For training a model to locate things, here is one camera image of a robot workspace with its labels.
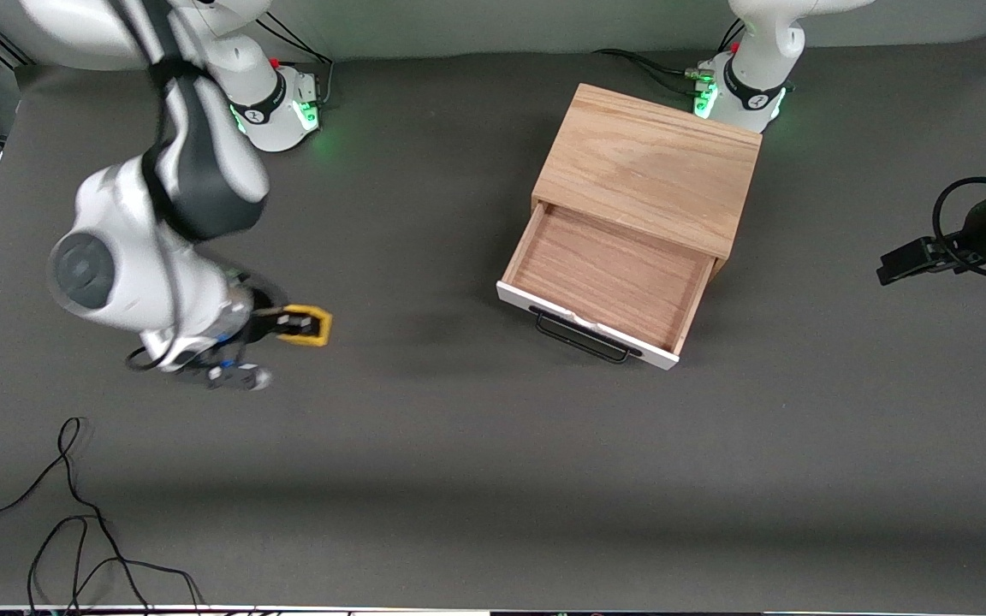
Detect yellow cube block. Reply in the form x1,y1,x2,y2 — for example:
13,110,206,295
276,304,334,348

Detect loose thin black cable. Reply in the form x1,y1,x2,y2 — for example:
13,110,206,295
0,417,205,616

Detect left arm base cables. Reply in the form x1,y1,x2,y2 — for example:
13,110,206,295
591,19,746,97

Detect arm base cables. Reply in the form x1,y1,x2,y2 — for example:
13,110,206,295
253,17,336,110
591,19,746,97

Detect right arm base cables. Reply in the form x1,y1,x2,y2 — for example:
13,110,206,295
253,17,336,110

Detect wooden drawer cabinet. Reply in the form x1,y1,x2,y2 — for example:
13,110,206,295
530,83,763,285

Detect black metal drawer handle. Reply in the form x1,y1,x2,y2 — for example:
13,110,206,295
530,306,642,365

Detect white-fronted wooden drawer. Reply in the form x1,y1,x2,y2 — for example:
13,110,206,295
496,201,717,371

